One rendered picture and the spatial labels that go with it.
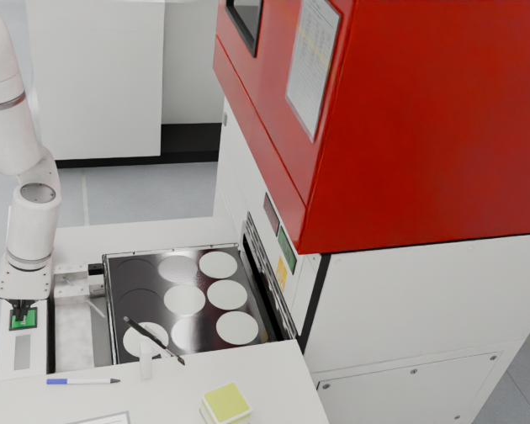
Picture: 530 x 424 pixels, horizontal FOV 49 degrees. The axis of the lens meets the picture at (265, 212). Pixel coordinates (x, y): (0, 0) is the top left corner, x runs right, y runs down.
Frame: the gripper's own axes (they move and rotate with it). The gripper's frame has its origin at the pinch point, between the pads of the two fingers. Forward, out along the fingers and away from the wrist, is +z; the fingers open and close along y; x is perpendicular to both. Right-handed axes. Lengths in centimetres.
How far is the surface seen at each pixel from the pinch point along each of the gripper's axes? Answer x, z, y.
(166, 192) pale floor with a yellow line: -166, 85, -78
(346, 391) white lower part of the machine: 15, 11, -80
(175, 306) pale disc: -4.0, 1.9, -35.1
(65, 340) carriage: 0.4, 9.2, -10.4
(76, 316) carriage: -6.2, 8.6, -12.9
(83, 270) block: -18.6, 5.4, -14.6
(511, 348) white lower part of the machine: 15, -6, -126
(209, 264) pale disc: -17.2, -0.5, -46.1
